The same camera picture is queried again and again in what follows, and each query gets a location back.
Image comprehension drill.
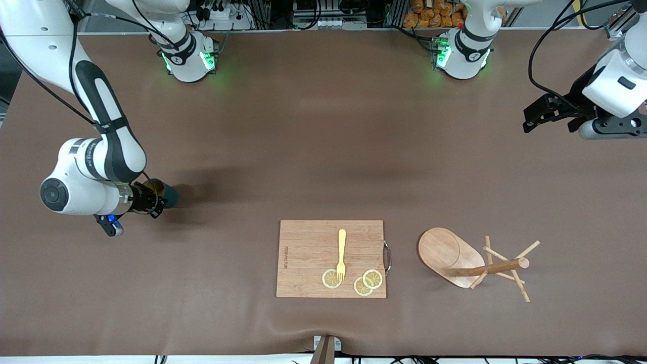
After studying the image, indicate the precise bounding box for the white power strip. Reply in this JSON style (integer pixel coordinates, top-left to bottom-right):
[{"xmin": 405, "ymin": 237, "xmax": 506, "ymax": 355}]
[{"xmin": 195, "ymin": 0, "xmax": 253, "ymax": 31}]

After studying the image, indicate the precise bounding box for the yellow fork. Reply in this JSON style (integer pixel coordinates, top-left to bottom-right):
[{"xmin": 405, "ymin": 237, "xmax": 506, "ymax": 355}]
[{"xmin": 336, "ymin": 229, "xmax": 347, "ymax": 283}]

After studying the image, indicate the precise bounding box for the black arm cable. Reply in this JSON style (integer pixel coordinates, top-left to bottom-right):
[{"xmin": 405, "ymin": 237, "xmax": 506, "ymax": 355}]
[
  {"xmin": 527, "ymin": 0, "xmax": 632, "ymax": 109},
  {"xmin": 0, "ymin": 0, "xmax": 167, "ymax": 203}
]

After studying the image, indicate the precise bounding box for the metal table edge bracket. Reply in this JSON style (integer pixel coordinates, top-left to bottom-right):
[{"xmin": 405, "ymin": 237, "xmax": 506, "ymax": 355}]
[{"xmin": 311, "ymin": 335, "xmax": 342, "ymax": 364}]

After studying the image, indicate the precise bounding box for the bag of orange snacks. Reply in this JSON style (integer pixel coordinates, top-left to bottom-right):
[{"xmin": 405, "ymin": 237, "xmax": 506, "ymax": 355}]
[{"xmin": 403, "ymin": 0, "xmax": 468, "ymax": 29}]

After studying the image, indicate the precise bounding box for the dark teal cup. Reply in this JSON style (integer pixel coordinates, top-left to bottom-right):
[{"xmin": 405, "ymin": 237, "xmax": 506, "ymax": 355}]
[{"xmin": 152, "ymin": 179, "xmax": 179, "ymax": 209}]

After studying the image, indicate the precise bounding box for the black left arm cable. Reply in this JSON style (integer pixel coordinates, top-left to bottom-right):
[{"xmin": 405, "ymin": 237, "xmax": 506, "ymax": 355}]
[{"xmin": 527, "ymin": 0, "xmax": 632, "ymax": 109}]

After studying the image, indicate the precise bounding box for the brown table mat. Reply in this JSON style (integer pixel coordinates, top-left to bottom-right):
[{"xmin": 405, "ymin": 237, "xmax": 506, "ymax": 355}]
[{"xmin": 0, "ymin": 28, "xmax": 647, "ymax": 357}]

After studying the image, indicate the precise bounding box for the aluminium frame rail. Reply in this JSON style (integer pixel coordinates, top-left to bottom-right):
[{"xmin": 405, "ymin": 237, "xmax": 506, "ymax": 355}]
[{"xmin": 604, "ymin": 0, "xmax": 640, "ymax": 40}]

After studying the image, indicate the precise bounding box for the wooden mug tree rack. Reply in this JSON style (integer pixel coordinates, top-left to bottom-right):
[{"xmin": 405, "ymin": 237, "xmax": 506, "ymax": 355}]
[{"xmin": 418, "ymin": 227, "xmax": 540, "ymax": 303}]

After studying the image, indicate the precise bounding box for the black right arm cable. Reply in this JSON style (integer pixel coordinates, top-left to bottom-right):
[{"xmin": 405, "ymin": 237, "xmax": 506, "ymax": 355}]
[{"xmin": 0, "ymin": 0, "xmax": 167, "ymax": 203}]

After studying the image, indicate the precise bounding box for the white electronics box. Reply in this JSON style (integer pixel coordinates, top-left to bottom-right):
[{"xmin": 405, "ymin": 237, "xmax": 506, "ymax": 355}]
[{"xmin": 292, "ymin": 0, "xmax": 369, "ymax": 30}]

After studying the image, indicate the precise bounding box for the wooden cutting board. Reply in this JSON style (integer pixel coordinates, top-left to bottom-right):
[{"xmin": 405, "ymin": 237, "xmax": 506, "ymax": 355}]
[{"xmin": 276, "ymin": 219, "xmax": 392, "ymax": 299}]

